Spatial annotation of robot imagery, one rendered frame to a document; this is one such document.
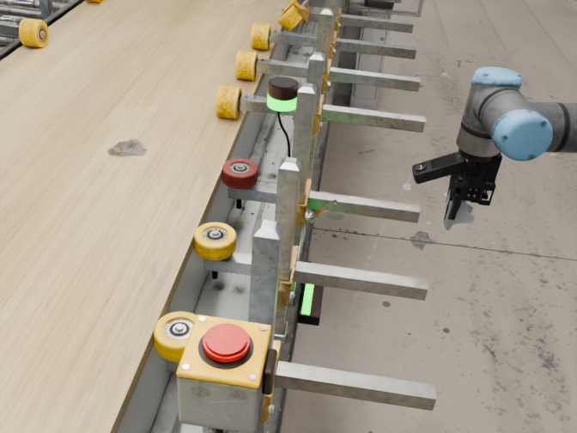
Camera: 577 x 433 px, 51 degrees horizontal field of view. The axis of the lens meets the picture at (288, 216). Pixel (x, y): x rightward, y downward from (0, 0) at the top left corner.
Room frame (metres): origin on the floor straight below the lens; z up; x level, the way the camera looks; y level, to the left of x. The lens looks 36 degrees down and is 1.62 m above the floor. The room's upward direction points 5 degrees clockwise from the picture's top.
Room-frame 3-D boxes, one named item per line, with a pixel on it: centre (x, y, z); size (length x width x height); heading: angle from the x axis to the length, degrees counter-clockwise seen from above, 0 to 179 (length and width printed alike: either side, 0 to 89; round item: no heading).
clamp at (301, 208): (1.14, -0.01, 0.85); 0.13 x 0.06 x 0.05; 176
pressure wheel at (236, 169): (1.17, 0.12, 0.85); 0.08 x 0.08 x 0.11
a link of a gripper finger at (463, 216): (1.11, -0.38, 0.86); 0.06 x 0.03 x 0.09; 86
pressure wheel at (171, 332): (0.67, 0.16, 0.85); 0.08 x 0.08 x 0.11
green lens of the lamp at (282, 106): (1.12, 0.03, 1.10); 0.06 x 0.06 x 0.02
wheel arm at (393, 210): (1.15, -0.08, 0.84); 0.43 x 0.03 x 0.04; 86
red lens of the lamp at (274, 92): (1.12, 0.03, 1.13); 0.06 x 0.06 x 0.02
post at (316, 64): (1.37, -0.03, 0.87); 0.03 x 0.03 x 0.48; 86
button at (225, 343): (0.36, 0.04, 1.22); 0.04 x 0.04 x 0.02
